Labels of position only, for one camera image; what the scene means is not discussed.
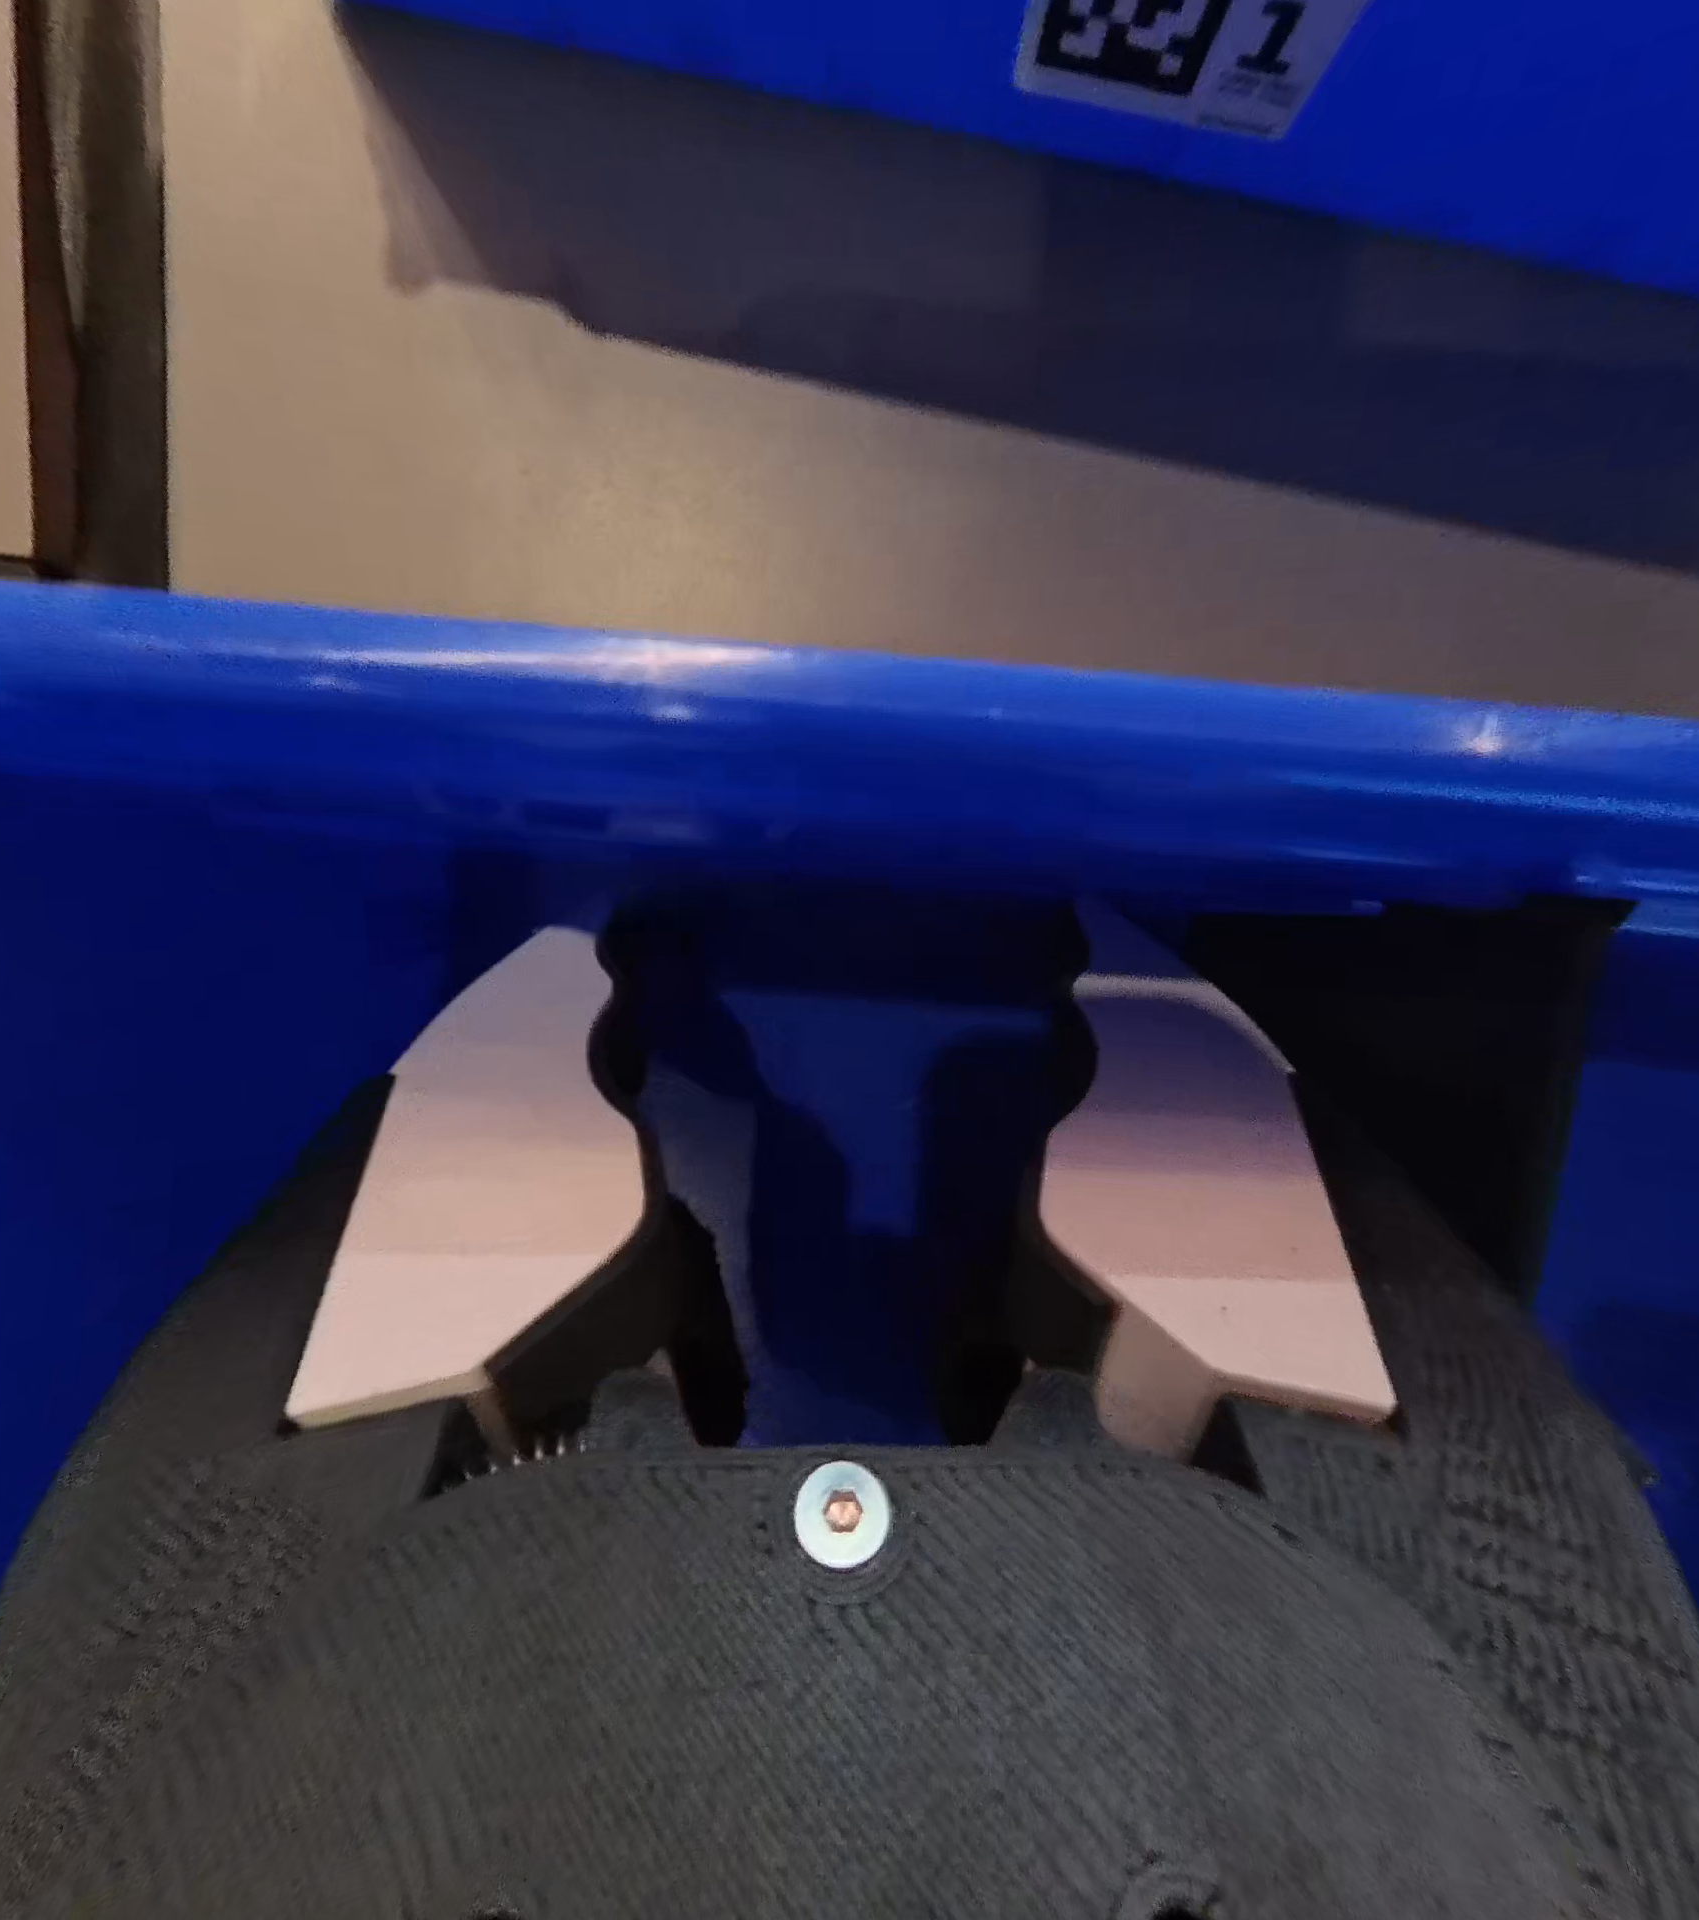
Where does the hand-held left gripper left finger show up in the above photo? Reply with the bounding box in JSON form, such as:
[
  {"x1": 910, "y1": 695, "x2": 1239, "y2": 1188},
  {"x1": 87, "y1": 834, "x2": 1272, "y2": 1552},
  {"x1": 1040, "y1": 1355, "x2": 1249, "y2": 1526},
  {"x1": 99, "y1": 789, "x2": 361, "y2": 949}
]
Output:
[{"x1": 283, "y1": 918, "x2": 671, "y2": 1431}]

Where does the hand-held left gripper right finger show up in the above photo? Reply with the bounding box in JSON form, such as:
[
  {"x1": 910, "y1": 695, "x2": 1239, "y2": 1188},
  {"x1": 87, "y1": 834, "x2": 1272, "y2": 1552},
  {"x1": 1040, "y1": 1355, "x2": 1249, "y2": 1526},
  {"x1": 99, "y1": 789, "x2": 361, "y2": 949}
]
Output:
[{"x1": 1030, "y1": 899, "x2": 1404, "y2": 1453}]

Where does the blue storage bin with divider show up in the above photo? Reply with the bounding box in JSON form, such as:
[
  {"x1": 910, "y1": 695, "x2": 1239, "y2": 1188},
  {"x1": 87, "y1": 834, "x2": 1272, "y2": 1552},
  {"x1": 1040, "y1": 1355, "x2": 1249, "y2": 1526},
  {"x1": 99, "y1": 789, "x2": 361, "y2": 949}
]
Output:
[{"x1": 0, "y1": 579, "x2": 1699, "y2": 1920}]

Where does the blue plastic storage bin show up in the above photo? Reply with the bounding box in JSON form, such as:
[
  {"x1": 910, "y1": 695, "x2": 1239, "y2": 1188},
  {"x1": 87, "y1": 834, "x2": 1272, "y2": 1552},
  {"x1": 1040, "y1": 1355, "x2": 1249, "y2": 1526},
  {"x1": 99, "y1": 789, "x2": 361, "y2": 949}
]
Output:
[{"x1": 337, "y1": 0, "x2": 1699, "y2": 328}]

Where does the black bin divider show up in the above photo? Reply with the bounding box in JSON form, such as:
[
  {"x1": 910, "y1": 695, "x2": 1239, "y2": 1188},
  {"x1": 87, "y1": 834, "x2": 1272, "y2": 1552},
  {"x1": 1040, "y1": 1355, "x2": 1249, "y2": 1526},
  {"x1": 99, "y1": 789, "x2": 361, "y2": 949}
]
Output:
[{"x1": 1183, "y1": 898, "x2": 1643, "y2": 1312}]

